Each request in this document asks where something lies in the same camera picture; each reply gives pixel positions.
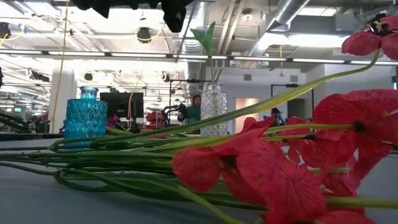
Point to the white pillar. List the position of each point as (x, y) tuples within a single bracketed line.
[(70, 77)]

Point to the purple artificial flower spray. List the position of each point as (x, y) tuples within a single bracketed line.
[(112, 121)]

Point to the blue cut-glass vase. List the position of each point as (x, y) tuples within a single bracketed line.
[(85, 118)]

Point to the black table frame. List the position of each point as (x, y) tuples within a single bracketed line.
[(31, 136)]

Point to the upright silver ventilation duct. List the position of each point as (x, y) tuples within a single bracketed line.
[(186, 46)]

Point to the red artificial flower spray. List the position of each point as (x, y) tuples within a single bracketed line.
[(280, 174)]

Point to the slanted silver ventilation duct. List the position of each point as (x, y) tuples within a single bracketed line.
[(286, 12)]

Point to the person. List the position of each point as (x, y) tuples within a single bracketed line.
[(192, 113)]

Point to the black gantry frame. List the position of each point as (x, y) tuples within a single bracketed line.
[(292, 85)]

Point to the long ceiling light strip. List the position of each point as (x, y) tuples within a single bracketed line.
[(140, 55)]

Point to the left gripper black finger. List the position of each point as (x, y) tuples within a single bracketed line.
[(177, 15)]

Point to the round black ceiling device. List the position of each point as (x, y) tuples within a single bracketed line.
[(143, 33)]

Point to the clear cut-glass vase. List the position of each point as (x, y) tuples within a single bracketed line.
[(214, 99)]

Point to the green exit sign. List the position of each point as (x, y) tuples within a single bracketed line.
[(17, 109)]

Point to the black computer monitor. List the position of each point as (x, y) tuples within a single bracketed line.
[(121, 105)]

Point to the red background object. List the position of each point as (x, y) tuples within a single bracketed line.
[(155, 119)]

